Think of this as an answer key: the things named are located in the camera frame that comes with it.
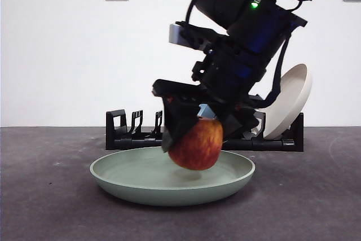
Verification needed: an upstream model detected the red apple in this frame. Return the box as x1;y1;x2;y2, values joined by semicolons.
168;119;224;172

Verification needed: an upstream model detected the green plate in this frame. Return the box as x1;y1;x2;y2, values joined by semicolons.
89;147;256;207

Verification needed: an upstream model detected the black plate rack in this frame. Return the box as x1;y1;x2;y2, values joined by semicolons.
105;109;305;152

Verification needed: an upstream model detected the beige plate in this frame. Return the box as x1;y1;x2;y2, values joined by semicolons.
257;63;313;140

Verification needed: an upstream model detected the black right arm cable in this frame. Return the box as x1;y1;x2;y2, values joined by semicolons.
249;30;293;109

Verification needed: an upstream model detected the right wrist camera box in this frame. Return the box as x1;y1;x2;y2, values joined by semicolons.
169;21;217;52

